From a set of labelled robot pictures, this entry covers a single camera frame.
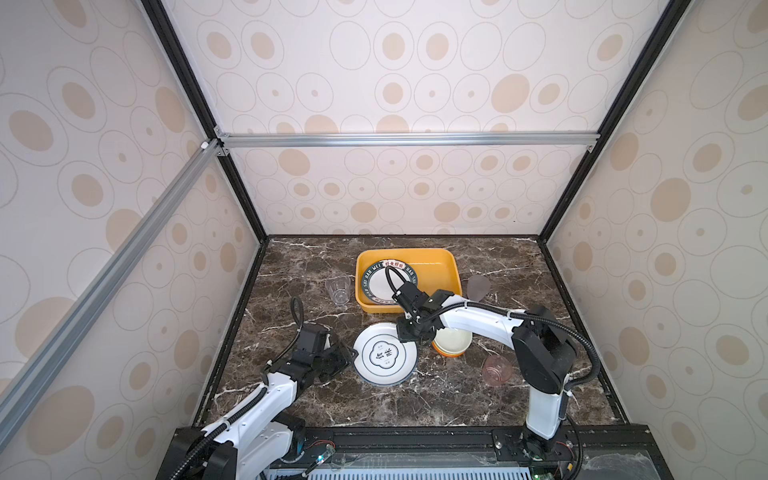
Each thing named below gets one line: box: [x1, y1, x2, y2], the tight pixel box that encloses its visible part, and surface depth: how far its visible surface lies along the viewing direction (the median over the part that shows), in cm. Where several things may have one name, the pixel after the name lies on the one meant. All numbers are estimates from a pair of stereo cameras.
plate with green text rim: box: [362, 259, 418, 306], surface depth 106 cm
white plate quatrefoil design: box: [353, 322, 418, 387], surface depth 89 cm
